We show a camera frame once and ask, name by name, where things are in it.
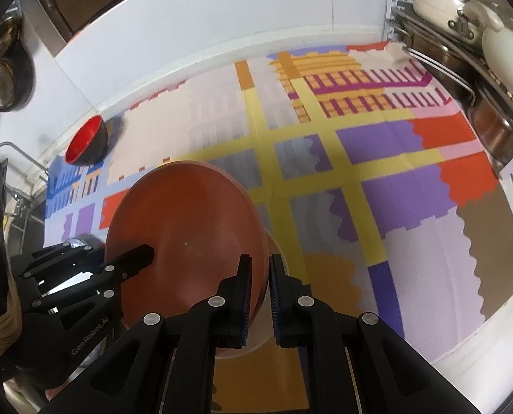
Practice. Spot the red and black bowl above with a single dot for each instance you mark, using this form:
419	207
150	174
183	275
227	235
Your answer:
84	138

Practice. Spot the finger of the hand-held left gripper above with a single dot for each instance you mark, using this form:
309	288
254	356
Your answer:
66	254
140	256

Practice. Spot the dark hanging frying pan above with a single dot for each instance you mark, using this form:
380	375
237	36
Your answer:
6	82

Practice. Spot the wooden cabinet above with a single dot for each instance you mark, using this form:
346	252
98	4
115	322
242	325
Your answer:
62	4

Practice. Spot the colourful patterned mat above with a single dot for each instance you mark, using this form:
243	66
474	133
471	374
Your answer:
368	159

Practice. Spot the orange plate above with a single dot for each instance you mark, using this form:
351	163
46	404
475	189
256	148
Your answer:
187	224

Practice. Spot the cream pot lid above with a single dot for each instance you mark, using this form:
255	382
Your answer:
506	56

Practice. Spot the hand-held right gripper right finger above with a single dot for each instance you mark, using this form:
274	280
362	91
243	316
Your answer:
275	297

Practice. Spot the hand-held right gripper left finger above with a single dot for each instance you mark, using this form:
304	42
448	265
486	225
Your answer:
245	293

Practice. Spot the white plastic rack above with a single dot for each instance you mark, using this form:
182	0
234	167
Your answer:
392	8

